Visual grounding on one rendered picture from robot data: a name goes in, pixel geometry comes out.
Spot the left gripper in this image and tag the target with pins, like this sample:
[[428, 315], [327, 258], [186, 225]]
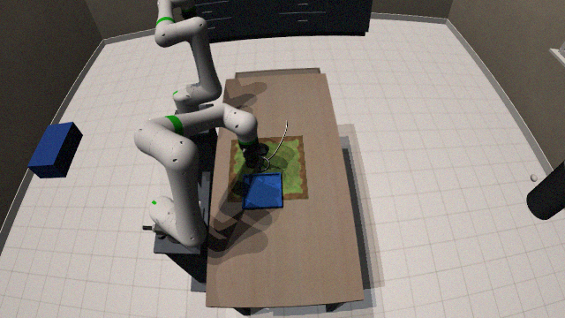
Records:
[[189, 14]]

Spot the blue tray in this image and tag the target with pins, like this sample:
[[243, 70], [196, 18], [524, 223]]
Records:
[[262, 189]]

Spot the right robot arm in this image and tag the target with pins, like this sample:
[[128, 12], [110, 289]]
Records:
[[180, 157]]

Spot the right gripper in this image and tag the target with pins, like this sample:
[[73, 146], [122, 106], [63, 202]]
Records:
[[252, 152]]

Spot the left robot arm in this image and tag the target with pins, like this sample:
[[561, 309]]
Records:
[[195, 31]]

